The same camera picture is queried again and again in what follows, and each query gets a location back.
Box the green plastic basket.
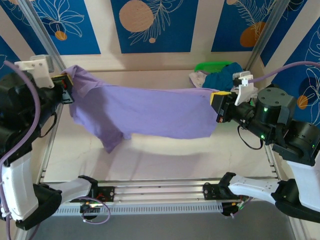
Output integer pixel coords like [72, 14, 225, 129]
[194, 60, 232, 76]

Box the purple printed t-shirt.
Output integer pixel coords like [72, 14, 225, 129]
[61, 64, 222, 154]

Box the blue t-shirt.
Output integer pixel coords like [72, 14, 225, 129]
[202, 62, 243, 92]

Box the white t-shirt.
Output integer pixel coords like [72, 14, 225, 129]
[188, 70, 259, 100]

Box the black connector box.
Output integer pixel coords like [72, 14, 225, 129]
[79, 202, 101, 221]
[221, 202, 241, 218]

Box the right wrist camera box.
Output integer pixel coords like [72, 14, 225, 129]
[232, 70, 256, 106]

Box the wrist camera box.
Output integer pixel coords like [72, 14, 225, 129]
[232, 70, 256, 106]
[14, 54, 55, 89]

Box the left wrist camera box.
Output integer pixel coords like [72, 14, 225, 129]
[14, 54, 55, 89]

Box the aluminium side rail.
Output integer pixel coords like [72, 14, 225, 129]
[264, 144, 282, 181]
[37, 104, 63, 185]

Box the aluminium frame post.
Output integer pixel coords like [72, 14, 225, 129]
[244, 0, 292, 71]
[18, 0, 70, 72]

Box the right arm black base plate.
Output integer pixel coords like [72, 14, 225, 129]
[202, 182, 226, 201]

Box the aluminium mounting rail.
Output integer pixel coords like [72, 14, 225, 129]
[57, 177, 253, 208]

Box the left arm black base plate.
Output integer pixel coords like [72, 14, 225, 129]
[94, 186, 115, 203]

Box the white slotted cable duct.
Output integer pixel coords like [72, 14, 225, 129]
[53, 202, 223, 216]

